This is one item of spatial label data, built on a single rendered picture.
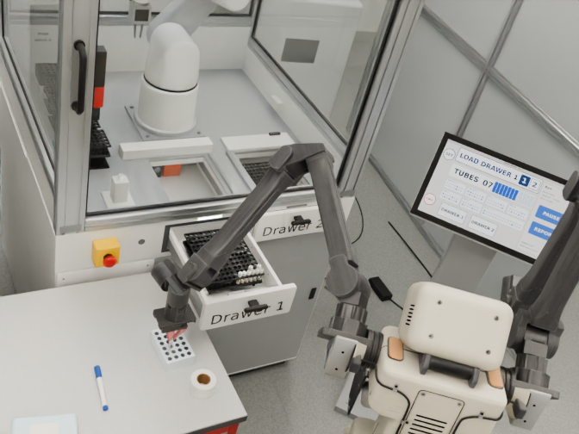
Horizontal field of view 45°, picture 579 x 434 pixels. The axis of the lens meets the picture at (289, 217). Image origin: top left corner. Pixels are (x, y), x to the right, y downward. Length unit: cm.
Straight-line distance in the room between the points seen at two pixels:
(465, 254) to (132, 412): 134
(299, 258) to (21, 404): 111
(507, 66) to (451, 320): 219
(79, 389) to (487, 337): 104
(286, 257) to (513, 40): 163
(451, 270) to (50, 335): 144
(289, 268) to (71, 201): 90
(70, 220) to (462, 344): 112
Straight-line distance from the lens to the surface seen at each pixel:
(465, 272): 268
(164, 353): 199
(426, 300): 150
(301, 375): 308
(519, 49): 349
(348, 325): 157
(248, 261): 218
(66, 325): 208
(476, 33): 374
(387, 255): 382
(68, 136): 187
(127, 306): 214
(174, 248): 217
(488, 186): 249
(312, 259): 258
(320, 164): 176
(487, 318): 153
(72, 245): 211
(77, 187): 197
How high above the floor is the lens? 232
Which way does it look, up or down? 37 degrees down
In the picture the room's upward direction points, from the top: 16 degrees clockwise
